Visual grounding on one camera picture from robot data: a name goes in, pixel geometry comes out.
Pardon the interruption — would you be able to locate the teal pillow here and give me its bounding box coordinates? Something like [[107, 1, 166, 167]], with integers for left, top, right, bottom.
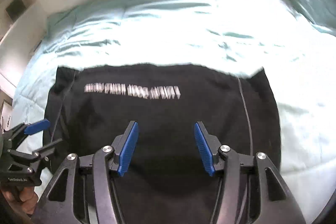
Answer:
[[289, 0, 336, 36]]

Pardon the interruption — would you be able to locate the person's left hand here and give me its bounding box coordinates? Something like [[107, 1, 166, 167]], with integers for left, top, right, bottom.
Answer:
[[1, 187, 39, 215]]

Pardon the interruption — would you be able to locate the white wall shelf unit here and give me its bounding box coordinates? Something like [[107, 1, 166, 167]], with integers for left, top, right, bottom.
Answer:
[[1, 0, 46, 98]]

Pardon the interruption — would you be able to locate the black picture frame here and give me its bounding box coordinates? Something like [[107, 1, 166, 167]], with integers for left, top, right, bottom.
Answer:
[[6, 0, 27, 22]]

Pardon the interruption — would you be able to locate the black hooded jacket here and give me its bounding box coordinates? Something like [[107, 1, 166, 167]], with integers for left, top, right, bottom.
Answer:
[[43, 64, 281, 223]]

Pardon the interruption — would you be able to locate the light teal quilted duvet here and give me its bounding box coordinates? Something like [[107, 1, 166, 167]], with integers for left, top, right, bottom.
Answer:
[[11, 0, 335, 223]]

